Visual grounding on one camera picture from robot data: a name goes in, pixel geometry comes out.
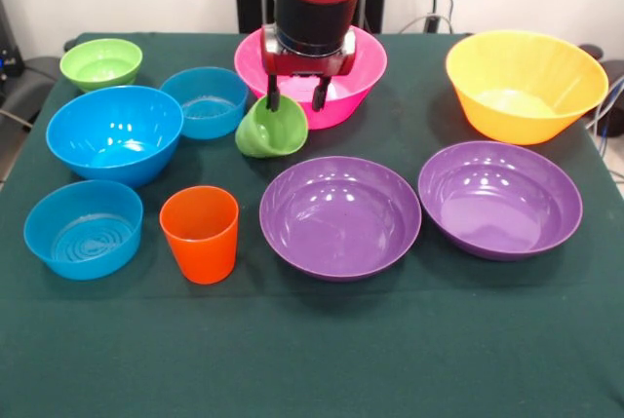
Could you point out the yellow bowl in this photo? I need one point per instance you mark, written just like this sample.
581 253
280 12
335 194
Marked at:
526 77

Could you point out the dark green tablecloth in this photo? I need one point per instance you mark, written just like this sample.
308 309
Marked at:
312 350

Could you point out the pink bowl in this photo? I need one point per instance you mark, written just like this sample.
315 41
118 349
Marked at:
365 72

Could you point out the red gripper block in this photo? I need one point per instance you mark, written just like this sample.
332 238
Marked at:
304 64

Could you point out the purple bowl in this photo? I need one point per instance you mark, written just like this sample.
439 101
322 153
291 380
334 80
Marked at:
341 223
497 203

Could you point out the large blue bowl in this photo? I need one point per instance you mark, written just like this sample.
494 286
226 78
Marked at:
114 135

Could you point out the black grey equipment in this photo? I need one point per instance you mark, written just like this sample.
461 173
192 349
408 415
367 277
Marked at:
36 82

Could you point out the small blue bowl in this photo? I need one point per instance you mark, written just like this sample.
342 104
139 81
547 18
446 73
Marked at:
205 91
83 233

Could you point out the small green bowl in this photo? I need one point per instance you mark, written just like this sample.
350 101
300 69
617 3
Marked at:
100 64

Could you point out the green cup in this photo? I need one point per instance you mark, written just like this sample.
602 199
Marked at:
280 138

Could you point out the orange cup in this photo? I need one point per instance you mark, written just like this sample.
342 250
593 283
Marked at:
202 242

